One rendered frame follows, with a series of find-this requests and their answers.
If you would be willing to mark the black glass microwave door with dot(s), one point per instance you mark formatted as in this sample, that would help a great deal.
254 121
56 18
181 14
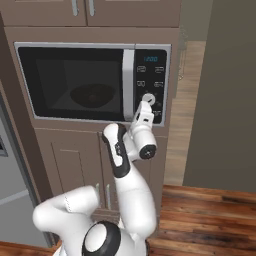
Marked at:
50 66

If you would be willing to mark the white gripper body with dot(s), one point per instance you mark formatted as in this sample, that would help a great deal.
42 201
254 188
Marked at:
144 107

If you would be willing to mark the brown cupboard door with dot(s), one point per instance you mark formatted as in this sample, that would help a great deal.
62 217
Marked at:
66 160
136 11
40 11
156 166

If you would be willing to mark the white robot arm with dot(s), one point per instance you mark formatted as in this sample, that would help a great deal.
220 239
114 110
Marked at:
133 200

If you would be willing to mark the round grey start button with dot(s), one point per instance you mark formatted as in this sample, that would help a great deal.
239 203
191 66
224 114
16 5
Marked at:
150 97

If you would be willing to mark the black and silver microwave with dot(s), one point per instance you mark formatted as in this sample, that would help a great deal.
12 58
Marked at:
151 71

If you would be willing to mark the grey fridge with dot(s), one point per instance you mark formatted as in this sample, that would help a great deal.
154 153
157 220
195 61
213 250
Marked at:
13 186

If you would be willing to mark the brown mushroom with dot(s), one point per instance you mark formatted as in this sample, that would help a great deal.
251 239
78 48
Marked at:
93 98

